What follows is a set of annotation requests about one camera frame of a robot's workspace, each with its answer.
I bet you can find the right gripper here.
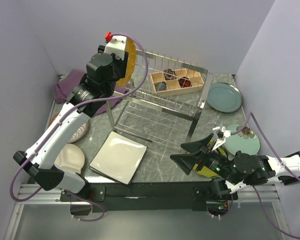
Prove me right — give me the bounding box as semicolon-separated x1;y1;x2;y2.
167;133;237;185

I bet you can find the green polka dot plate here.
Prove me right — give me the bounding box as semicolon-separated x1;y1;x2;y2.
192;145;229;178

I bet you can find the orange plate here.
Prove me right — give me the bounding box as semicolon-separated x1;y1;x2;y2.
116;38;137;87

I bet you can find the mint floral plate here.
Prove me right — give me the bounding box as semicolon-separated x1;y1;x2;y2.
224;126;260;155

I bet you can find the teal round plate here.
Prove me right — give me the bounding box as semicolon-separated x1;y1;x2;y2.
206;82;244;113

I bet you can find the square cream plate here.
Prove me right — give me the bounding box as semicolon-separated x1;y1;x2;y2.
85;166;132;185
89;131;147;180

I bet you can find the floral patterned plate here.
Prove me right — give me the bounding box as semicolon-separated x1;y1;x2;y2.
48;112;89;144

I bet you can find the cream round bowl plate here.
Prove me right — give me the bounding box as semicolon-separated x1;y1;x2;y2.
54;143;86;174

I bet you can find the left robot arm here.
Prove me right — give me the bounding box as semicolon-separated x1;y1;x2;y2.
13;42;136;201

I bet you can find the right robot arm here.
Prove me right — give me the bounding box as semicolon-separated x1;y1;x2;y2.
170;131;300;200

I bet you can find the metal dish rack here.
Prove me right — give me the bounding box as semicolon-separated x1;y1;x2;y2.
106;50;213;147

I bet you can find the grey fabric roll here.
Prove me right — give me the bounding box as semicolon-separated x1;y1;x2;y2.
155;81;167;92

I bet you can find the patterned fabric roll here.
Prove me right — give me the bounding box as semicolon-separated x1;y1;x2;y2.
163;68;177;81

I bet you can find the wooden compartment tray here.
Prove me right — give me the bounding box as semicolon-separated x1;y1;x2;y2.
149;68;207;97

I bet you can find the purple cloth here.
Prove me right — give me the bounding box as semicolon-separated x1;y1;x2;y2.
53;69;127;117

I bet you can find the red black fabric roll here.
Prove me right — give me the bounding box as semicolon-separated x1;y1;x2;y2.
178;76;192;88

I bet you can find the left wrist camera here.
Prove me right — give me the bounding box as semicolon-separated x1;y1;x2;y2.
104;32;128;60

